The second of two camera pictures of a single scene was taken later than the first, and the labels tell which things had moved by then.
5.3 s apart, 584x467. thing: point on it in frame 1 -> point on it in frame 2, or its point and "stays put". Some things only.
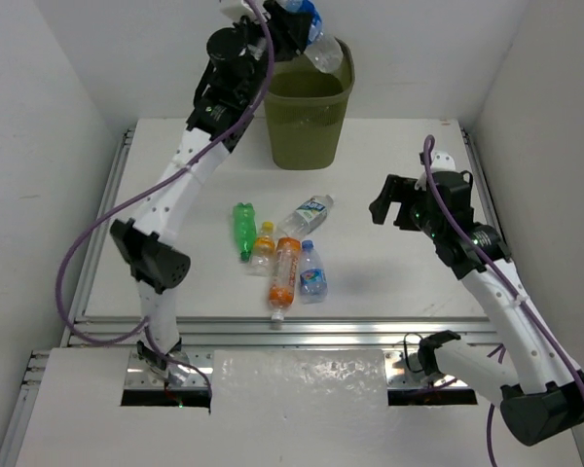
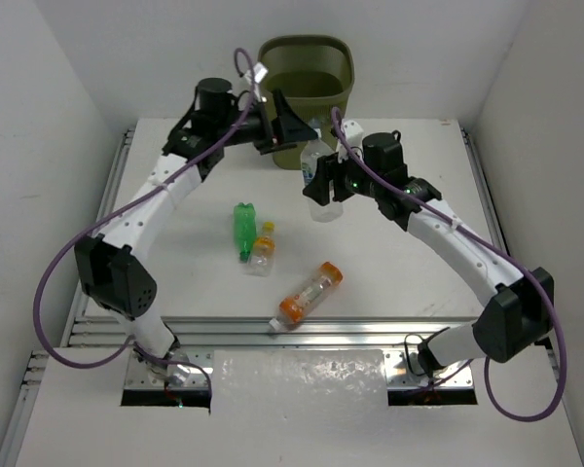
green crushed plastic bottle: (245, 229) stays put
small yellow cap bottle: (262, 263) stays put
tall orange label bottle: (281, 293) -> (291, 308)
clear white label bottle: (308, 218) -> (317, 148)
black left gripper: (292, 24) -> (268, 130)
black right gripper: (396, 189) -> (319, 186)
